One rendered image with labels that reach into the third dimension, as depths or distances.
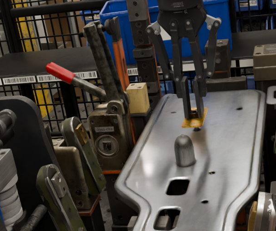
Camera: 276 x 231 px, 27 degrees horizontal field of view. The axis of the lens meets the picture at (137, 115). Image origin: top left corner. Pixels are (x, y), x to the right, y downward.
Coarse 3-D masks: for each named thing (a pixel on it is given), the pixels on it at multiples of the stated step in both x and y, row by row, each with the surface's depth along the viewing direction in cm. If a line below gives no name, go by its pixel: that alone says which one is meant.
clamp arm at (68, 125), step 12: (72, 120) 89; (72, 132) 89; (84, 132) 90; (72, 144) 89; (84, 144) 91; (84, 156) 90; (84, 168) 91; (96, 168) 93; (96, 180) 92; (96, 192) 92
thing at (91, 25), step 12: (96, 24) 102; (108, 24) 100; (84, 36) 102; (96, 36) 100; (96, 48) 101; (108, 48) 104; (96, 60) 102; (108, 60) 105; (108, 72) 103; (108, 84) 103; (120, 84) 106; (108, 96) 104; (120, 96) 107
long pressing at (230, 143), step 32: (192, 96) 121; (224, 96) 118; (256, 96) 115; (160, 128) 108; (192, 128) 106; (224, 128) 103; (256, 128) 102; (128, 160) 97; (160, 160) 96; (224, 160) 92; (256, 160) 91; (128, 192) 87; (160, 192) 86; (192, 192) 84; (224, 192) 83; (256, 192) 83; (192, 224) 77; (224, 224) 76
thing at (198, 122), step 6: (192, 108) 108; (204, 108) 107; (192, 114) 103; (204, 114) 104; (186, 120) 103; (192, 120) 102; (198, 120) 102; (204, 120) 102; (186, 126) 101; (192, 126) 100; (198, 126) 100
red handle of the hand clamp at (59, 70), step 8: (48, 64) 106; (56, 64) 107; (48, 72) 106; (56, 72) 106; (64, 72) 106; (72, 72) 107; (64, 80) 106; (72, 80) 106; (80, 80) 106; (88, 88) 106; (96, 88) 106; (96, 96) 106; (104, 96) 106
